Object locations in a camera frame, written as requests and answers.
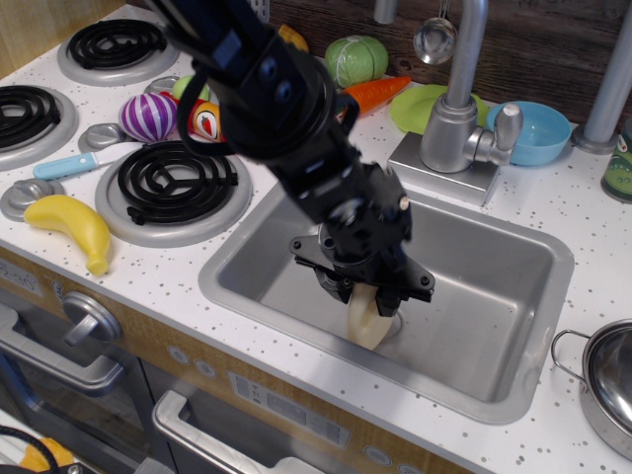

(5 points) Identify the front left black burner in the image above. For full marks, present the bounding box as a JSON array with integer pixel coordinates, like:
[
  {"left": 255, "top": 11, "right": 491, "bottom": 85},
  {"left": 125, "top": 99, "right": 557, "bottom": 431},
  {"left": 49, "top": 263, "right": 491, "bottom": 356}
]
[{"left": 1, "top": 85, "right": 79, "bottom": 172}]

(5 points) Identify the grey stove knob front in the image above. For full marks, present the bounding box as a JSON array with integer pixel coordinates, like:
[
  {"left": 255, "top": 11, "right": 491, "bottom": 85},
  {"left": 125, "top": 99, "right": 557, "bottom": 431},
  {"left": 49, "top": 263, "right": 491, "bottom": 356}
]
[{"left": 1, "top": 178, "right": 65, "bottom": 222}]

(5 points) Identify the yellow object bottom left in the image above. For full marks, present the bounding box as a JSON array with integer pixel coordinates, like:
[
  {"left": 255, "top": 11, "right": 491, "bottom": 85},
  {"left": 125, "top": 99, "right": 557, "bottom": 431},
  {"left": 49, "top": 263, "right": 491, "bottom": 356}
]
[{"left": 19, "top": 437, "right": 75, "bottom": 472}]

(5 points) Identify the cream detergent bottle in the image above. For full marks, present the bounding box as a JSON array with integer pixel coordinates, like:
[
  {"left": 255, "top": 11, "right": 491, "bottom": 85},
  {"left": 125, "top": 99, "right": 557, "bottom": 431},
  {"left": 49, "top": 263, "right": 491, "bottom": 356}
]
[{"left": 347, "top": 283, "right": 394, "bottom": 350}]

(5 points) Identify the silver oven dial knob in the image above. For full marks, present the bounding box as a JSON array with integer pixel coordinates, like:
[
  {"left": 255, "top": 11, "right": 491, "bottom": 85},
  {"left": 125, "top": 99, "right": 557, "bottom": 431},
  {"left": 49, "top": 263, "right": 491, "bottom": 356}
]
[{"left": 62, "top": 291, "right": 122, "bottom": 347}]

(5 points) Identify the blue toy bowl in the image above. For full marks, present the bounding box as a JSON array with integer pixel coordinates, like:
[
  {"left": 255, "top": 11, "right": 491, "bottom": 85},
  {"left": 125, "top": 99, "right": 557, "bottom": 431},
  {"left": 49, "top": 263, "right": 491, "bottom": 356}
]
[{"left": 510, "top": 101, "right": 573, "bottom": 167}]

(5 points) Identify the yellow toy banana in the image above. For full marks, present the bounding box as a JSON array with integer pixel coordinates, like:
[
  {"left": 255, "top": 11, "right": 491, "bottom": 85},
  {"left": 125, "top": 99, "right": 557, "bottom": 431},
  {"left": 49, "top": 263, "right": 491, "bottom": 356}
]
[{"left": 24, "top": 195, "right": 111, "bottom": 276}]

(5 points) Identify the silver toy faucet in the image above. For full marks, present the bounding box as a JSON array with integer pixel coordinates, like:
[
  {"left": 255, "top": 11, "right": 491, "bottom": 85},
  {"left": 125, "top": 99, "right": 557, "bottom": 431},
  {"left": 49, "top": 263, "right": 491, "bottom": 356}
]
[{"left": 388, "top": 0, "right": 523, "bottom": 205}]

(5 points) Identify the silver oven door handle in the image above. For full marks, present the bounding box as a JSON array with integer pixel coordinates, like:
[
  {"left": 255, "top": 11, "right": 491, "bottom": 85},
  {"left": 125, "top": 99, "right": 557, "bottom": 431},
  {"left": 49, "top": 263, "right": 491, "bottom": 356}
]
[{"left": 1, "top": 304, "right": 124, "bottom": 396}]

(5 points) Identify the black burner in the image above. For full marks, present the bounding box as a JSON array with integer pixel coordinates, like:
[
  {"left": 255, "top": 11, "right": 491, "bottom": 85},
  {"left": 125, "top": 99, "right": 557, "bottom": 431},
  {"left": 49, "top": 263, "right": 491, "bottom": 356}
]
[
  {"left": 95, "top": 140, "right": 253, "bottom": 248},
  {"left": 57, "top": 19, "right": 179, "bottom": 87},
  {"left": 1, "top": 85, "right": 79, "bottom": 172}
]

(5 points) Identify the black cable bottom left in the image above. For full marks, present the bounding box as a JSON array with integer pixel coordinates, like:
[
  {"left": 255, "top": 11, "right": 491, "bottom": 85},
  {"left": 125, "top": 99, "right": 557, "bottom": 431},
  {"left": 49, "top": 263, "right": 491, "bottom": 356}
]
[{"left": 0, "top": 426, "right": 80, "bottom": 474}]

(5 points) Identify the back left black burner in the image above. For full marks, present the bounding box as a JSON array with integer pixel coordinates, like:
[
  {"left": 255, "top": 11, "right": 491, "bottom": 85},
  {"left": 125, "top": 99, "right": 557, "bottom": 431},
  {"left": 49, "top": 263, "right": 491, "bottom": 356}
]
[{"left": 57, "top": 19, "right": 179, "bottom": 87}]

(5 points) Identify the hanging steel ladle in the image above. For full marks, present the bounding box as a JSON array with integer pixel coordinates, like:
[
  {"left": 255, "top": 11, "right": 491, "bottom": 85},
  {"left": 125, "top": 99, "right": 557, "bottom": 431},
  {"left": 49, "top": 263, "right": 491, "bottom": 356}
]
[{"left": 413, "top": 0, "right": 458, "bottom": 65}]

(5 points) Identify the silver dishwasher door handle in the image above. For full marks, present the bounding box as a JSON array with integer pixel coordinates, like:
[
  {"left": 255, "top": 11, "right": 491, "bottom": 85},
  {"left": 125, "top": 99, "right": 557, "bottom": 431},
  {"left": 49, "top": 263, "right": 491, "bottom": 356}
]
[{"left": 152, "top": 390, "right": 321, "bottom": 474}]

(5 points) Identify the blue handled toy knife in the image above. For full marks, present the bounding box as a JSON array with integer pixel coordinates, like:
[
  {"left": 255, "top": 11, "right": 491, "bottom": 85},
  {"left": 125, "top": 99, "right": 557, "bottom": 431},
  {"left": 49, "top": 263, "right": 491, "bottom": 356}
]
[{"left": 33, "top": 142, "right": 143, "bottom": 181}]

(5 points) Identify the grey stove knob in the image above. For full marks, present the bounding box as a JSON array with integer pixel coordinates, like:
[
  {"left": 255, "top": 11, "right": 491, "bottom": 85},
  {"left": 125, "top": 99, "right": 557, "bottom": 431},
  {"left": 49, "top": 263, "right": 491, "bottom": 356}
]
[
  {"left": 1, "top": 178, "right": 65, "bottom": 222},
  {"left": 78, "top": 122, "right": 133, "bottom": 153},
  {"left": 144, "top": 76, "right": 180, "bottom": 95}
]

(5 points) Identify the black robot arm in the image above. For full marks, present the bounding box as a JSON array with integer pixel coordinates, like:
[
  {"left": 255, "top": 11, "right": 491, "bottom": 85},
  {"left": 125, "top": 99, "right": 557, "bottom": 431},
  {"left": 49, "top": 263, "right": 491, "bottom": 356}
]
[{"left": 150, "top": 1, "right": 435, "bottom": 317}]

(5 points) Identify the grey stove knob centre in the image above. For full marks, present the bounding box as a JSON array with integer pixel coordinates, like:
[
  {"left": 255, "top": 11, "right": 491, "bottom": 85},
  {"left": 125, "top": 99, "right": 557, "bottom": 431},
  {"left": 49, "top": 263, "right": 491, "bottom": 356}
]
[{"left": 144, "top": 76, "right": 180, "bottom": 95}]

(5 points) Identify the yellow toy corn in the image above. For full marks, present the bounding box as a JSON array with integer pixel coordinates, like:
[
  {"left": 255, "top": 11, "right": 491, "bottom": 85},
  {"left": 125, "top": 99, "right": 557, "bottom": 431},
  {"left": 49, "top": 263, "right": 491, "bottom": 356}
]
[{"left": 277, "top": 24, "right": 310, "bottom": 53}]

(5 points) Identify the grey stove knob middle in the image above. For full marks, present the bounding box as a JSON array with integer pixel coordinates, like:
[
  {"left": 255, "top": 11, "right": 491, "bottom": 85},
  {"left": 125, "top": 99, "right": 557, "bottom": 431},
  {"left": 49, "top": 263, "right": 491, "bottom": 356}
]
[{"left": 78, "top": 122, "right": 133, "bottom": 153}]

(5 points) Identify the light green toy ball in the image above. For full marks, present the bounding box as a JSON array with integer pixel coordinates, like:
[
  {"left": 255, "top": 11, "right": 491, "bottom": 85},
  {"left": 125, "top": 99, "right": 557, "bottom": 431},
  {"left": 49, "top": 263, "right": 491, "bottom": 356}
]
[{"left": 172, "top": 75, "right": 210, "bottom": 101}]

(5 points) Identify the green toy plate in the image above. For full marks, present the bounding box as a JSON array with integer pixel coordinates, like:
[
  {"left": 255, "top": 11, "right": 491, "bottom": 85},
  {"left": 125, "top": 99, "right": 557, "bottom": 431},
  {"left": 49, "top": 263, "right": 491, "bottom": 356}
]
[{"left": 388, "top": 84, "right": 491, "bottom": 134}]

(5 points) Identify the orange toy carrot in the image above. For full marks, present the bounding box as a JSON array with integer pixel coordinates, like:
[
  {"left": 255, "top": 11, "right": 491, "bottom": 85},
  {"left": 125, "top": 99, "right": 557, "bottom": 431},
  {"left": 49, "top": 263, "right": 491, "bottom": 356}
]
[{"left": 342, "top": 77, "right": 412, "bottom": 116}]

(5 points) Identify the grey toy sink basin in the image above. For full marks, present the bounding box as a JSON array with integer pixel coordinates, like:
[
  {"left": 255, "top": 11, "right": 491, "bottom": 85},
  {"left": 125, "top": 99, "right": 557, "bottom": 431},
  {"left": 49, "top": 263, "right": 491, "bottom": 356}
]
[{"left": 198, "top": 188, "right": 575, "bottom": 424}]

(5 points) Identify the grey support pole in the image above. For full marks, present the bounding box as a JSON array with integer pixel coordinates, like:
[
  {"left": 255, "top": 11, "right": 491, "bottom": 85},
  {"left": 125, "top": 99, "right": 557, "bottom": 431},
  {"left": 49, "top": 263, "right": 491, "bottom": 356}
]
[{"left": 572, "top": 6, "right": 631, "bottom": 155}]

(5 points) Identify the front right black burner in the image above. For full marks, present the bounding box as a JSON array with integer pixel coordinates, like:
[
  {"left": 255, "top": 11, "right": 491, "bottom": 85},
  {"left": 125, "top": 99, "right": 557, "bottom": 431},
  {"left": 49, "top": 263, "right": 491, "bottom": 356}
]
[{"left": 95, "top": 140, "right": 253, "bottom": 248}]

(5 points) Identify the red toy ketchup bottle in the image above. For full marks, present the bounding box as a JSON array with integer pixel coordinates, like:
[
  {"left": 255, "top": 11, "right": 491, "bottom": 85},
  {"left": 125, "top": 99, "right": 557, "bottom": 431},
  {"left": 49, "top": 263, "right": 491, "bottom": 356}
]
[{"left": 187, "top": 91, "right": 225, "bottom": 142}]

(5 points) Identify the green toy cabbage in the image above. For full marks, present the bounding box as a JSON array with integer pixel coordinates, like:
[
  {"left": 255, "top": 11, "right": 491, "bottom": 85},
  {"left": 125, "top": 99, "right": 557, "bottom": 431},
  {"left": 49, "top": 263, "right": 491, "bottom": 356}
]
[{"left": 325, "top": 36, "right": 389, "bottom": 89}]

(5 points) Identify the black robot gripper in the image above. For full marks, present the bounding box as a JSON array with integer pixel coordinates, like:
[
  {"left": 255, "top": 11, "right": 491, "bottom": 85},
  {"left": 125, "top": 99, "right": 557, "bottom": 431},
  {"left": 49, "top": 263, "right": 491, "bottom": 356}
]
[{"left": 288, "top": 163, "right": 435, "bottom": 317}]

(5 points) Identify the steel pot with handle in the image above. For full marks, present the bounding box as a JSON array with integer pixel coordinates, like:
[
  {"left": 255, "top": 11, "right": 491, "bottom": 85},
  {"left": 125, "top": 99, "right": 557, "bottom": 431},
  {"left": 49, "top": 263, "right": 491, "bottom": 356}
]
[{"left": 550, "top": 319, "right": 631, "bottom": 459}]

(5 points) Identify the purple striped toy eggplant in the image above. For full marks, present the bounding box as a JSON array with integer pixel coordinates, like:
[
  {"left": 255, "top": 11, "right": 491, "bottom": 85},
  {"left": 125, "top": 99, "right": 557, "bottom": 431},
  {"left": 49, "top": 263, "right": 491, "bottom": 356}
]
[{"left": 118, "top": 93, "right": 177, "bottom": 143}]

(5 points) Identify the green toy can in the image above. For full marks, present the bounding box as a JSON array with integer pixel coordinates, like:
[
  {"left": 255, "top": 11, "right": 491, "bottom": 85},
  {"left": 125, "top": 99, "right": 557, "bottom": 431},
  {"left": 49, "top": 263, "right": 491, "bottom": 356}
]
[{"left": 600, "top": 118, "right": 632, "bottom": 203}]

